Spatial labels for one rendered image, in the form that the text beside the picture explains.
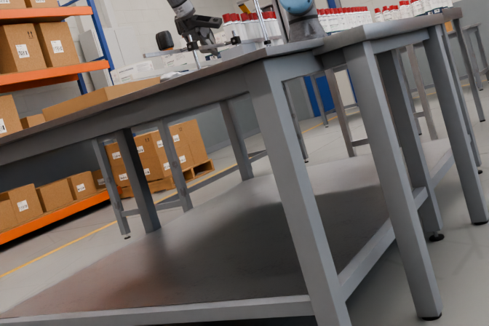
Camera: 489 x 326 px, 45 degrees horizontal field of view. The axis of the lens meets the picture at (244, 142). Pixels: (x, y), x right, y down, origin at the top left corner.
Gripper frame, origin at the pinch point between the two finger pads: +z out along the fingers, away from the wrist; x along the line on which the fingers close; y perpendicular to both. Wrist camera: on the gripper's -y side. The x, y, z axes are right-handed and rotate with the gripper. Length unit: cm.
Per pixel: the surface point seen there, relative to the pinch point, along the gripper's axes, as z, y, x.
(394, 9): 122, -1, -240
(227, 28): -2.4, -1.5, -13.7
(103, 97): -33, -12, 76
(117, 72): -3, 59, -9
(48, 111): -34, 10, 75
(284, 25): 13.5, -14.9, -33.2
